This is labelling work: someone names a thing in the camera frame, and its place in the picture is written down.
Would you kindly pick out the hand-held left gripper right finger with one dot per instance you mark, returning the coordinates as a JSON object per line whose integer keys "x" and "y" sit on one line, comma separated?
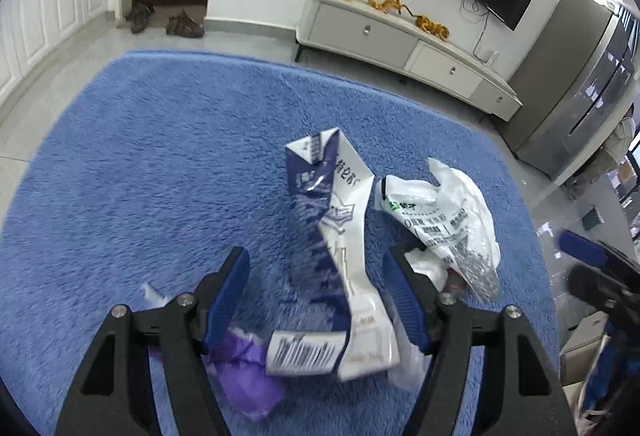
{"x": 406, "y": 300}

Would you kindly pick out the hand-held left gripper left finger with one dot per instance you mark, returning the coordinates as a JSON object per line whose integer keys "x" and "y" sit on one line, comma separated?
{"x": 227, "y": 301}

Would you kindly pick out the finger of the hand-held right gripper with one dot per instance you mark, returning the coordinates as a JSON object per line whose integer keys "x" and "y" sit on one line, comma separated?
{"x": 582, "y": 248}

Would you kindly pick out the purple plastic wrapper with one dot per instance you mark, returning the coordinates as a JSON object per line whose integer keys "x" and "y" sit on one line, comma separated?
{"x": 247, "y": 368}

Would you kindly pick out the white printed plastic bag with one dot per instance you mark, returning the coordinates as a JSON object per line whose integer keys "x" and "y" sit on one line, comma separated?
{"x": 447, "y": 221}

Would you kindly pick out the blue and white milk carton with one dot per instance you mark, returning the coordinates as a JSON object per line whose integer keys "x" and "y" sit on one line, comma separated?
{"x": 327, "y": 236}

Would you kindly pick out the cardboard box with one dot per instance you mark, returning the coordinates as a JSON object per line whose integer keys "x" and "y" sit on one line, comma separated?
{"x": 582, "y": 351}

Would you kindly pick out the clear plastic wrapper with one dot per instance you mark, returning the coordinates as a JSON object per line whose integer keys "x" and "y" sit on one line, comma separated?
{"x": 410, "y": 361}

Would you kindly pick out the white crumpled tissue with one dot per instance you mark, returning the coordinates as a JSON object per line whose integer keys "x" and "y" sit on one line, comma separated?
{"x": 157, "y": 297}

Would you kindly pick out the blue shaggy rug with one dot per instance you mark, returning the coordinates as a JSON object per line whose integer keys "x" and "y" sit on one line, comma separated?
{"x": 150, "y": 176}

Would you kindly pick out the grey refrigerator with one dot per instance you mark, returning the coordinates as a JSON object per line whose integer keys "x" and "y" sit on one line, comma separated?
{"x": 575, "y": 86}

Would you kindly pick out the white power strip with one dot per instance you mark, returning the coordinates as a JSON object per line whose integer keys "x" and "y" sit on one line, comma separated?
{"x": 492, "y": 58}

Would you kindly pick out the white tv cabinet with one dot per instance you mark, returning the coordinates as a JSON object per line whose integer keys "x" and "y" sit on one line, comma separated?
{"x": 400, "y": 48}

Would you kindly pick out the brown shoe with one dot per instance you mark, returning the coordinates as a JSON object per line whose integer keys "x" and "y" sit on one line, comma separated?
{"x": 184, "y": 23}
{"x": 141, "y": 15}

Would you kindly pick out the golden dragon ornament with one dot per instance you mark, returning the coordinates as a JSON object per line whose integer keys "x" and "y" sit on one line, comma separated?
{"x": 380, "y": 1}

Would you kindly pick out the white panelled wardrobe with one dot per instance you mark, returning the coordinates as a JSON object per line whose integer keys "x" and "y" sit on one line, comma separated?
{"x": 45, "y": 1}

